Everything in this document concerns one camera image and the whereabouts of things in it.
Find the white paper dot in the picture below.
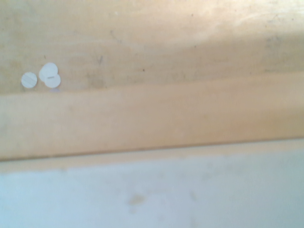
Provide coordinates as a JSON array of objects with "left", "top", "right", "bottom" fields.
[
  {"left": 20, "top": 72, "right": 38, "bottom": 89},
  {"left": 38, "top": 62, "right": 59, "bottom": 83},
  {"left": 45, "top": 73, "right": 62, "bottom": 89}
]

